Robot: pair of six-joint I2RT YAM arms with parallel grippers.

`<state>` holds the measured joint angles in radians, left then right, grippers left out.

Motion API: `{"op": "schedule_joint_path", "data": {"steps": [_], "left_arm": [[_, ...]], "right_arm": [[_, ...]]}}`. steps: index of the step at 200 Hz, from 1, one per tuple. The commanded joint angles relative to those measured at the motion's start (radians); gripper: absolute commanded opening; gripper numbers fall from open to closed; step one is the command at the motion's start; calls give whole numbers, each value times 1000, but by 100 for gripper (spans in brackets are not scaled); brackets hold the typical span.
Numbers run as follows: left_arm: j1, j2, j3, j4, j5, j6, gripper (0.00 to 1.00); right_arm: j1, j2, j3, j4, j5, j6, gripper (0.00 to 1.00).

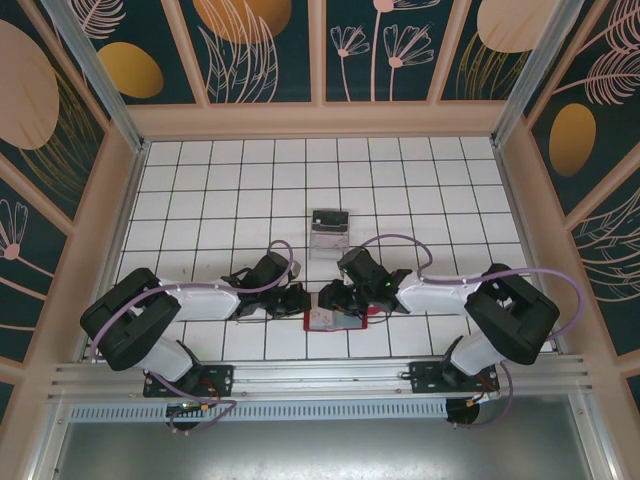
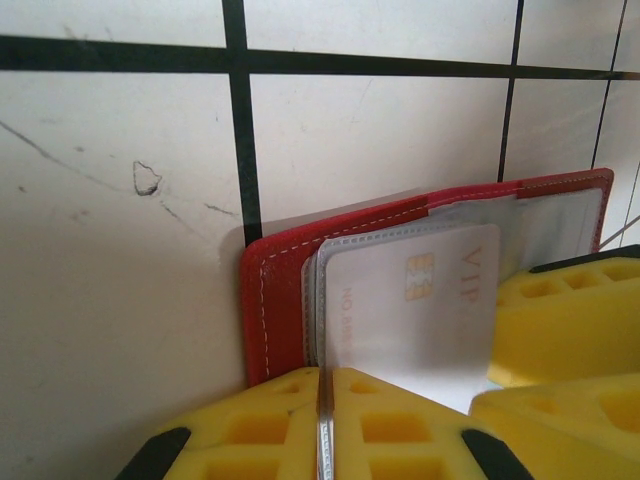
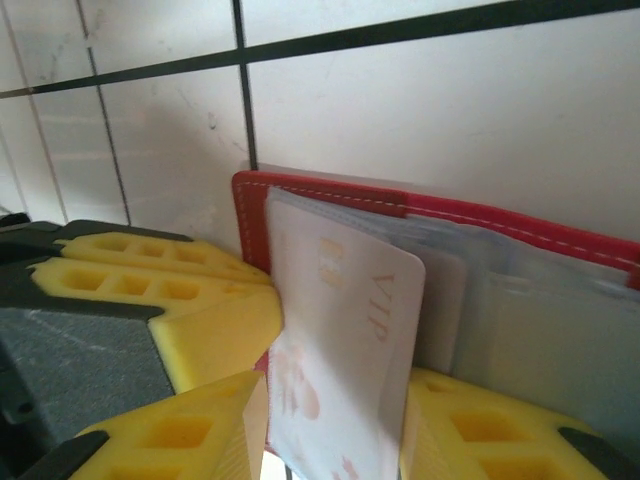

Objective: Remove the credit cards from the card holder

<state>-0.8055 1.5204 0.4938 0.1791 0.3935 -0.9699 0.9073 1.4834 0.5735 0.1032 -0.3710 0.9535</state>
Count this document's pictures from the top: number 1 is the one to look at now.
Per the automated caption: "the red card holder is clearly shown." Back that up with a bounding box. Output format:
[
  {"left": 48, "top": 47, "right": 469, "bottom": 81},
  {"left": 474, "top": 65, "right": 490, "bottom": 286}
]
[{"left": 302, "top": 307, "right": 382, "bottom": 335}]

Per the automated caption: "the black VIP card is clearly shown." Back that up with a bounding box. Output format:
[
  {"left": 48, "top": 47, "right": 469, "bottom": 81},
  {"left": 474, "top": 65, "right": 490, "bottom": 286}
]
[{"left": 310, "top": 209, "right": 350, "bottom": 233}]

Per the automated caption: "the clear acrylic card stand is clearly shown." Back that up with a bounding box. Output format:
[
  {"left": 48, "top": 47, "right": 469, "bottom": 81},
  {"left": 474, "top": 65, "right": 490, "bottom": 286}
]
[{"left": 306, "top": 208, "right": 352, "bottom": 265}]

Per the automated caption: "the grey metal sheet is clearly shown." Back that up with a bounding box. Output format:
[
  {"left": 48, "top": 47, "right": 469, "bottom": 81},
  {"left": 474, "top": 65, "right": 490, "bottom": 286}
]
[{"left": 47, "top": 394, "right": 594, "bottom": 480}]

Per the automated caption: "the aluminium mounting rail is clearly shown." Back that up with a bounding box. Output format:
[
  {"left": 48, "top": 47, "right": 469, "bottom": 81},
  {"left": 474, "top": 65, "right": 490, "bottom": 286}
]
[{"left": 47, "top": 353, "right": 596, "bottom": 401}]

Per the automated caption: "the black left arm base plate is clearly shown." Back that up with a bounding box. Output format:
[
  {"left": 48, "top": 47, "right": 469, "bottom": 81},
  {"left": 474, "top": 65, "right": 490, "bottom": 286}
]
[{"left": 143, "top": 364, "right": 236, "bottom": 399}]

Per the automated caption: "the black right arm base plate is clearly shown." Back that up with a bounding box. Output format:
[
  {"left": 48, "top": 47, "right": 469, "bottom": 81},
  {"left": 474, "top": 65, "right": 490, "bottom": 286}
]
[{"left": 408, "top": 360, "right": 501, "bottom": 395}]

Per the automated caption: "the perforated metal cable tray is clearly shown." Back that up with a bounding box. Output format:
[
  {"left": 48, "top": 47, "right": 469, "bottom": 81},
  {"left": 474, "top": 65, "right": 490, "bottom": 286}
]
[{"left": 69, "top": 402, "right": 449, "bottom": 422}]

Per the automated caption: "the aluminium table side rail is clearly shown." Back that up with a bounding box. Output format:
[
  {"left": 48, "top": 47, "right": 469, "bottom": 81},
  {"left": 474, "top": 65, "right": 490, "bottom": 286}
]
[
  {"left": 492, "top": 142, "right": 561, "bottom": 354},
  {"left": 74, "top": 142, "right": 150, "bottom": 362}
]

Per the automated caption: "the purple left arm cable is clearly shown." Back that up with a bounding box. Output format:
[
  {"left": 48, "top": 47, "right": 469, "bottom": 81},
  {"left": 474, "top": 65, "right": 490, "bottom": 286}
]
[{"left": 88, "top": 239, "right": 297, "bottom": 435}]

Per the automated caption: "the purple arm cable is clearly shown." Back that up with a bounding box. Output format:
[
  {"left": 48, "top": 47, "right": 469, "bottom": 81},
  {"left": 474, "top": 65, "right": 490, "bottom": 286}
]
[
  {"left": 88, "top": 239, "right": 297, "bottom": 435},
  {"left": 358, "top": 233, "right": 587, "bottom": 431}
]

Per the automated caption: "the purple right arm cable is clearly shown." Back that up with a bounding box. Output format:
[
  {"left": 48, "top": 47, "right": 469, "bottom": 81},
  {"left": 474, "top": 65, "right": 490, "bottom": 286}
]
[{"left": 358, "top": 233, "right": 587, "bottom": 431}]

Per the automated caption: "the aluminium frame post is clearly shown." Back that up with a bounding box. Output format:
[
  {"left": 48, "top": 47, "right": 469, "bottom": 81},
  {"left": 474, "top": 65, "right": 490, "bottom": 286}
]
[
  {"left": 42, "top": 0, "right": 150, "bottom": 154},
  {"left": 491, "top": 0, "right": 589, "bottom": 147}
]

